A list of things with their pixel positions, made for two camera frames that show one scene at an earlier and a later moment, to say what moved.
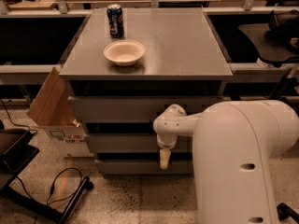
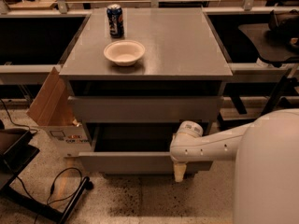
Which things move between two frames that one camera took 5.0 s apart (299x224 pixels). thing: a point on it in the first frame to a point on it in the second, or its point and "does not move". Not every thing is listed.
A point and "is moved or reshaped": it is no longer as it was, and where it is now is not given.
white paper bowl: (124, 52) does not move
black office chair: (277, 42) does not move
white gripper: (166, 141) to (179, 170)
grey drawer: (135, 143) is moved or reshaped
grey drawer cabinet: (119, 86) does not move
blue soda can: (115, 15) does not move
